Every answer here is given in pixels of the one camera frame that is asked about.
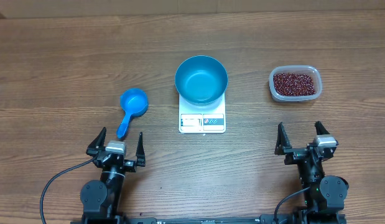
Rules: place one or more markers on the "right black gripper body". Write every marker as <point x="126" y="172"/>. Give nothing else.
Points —
<point x="293" y="155"/>

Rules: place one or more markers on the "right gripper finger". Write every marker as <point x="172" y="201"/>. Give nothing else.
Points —
<point x="283" y="145"/>
<point x="320" y="129"/>

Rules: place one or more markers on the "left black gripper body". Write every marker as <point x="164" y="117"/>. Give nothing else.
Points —
<point x="129" y="164"/>

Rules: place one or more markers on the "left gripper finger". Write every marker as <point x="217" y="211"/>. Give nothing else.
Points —
<point x="140" y="154"/>
<point x="98" y="142"/>

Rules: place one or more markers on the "blue plastic measuring scoop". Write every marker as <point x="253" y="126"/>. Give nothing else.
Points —
<point x="134" y="102"/>

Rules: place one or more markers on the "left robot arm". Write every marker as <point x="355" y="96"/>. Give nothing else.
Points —
<point x="100" y="198"/>

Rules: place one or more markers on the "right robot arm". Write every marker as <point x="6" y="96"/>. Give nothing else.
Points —
<point x="324" y="195"/>

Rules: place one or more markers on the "white digital kitchen scale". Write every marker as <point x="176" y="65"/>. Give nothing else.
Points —
<point x="202" y="119"/>

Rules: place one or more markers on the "blue metal bowl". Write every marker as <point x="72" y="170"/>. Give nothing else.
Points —
<point x="201" y="80"/>

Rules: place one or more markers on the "red beans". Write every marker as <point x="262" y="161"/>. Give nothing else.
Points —
<point x="293" y="84"/>

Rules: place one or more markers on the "clear plastic container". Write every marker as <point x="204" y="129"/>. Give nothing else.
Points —
<point x="306" y="69"/>

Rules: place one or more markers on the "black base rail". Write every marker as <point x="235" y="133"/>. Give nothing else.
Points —
<point x="262" y="219"/>

